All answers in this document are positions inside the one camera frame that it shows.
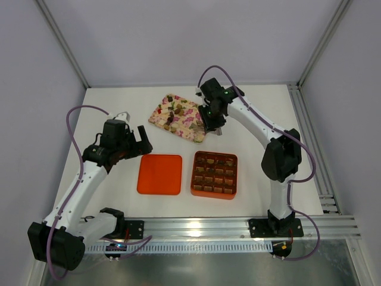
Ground metal tongs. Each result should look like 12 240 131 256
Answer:
190 121 222 136

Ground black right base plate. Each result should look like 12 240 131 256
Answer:
248 218 304 238

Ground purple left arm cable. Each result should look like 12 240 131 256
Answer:
47 105 111 281

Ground aluminium front rail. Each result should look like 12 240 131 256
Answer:
38 214 363 241

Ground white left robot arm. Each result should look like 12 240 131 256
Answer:
27 119 153 271

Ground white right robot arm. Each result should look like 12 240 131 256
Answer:
196 78 302 236

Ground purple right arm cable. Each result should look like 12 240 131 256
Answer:
198 66 321 262

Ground slotted cable duct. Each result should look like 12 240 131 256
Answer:
85 240 273 255

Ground orange box lid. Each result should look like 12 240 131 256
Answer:
137 154 182 195

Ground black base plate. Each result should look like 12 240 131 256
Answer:
123 220 145 240
248 218 304 238

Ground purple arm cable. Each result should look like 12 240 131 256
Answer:
47 105 111 281
198 66 321 262

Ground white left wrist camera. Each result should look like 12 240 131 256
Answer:
107 111 130 123

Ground aluminium rail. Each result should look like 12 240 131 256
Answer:
288 83 342 215
38 214 363 241

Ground aluminium right side rail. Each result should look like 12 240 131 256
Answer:
288 83 342 215

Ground orange chocolate box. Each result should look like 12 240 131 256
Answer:
190 151 238 200

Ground floral tray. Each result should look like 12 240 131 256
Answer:
148 94 206 144

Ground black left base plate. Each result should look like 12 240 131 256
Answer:
123 220 145 240

